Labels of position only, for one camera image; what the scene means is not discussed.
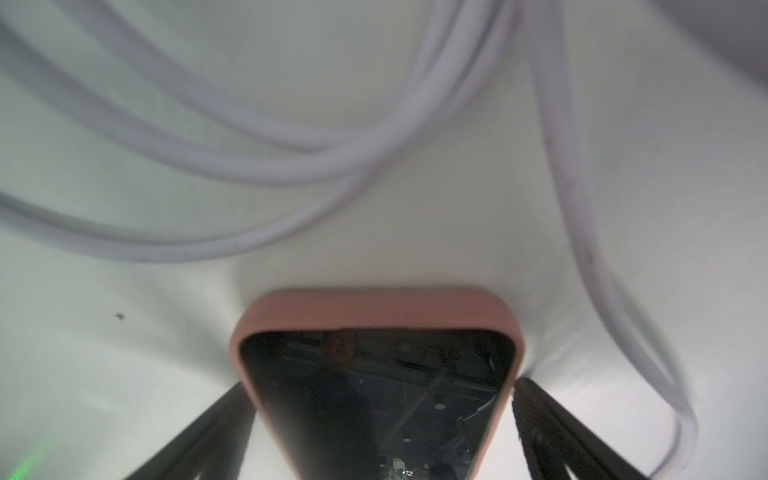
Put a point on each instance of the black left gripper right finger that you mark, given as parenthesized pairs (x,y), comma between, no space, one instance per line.
(556,444)

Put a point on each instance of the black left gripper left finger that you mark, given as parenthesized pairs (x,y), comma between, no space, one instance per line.
(213,446)

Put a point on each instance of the black smartphone pink case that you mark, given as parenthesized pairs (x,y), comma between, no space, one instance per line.
(379,383)

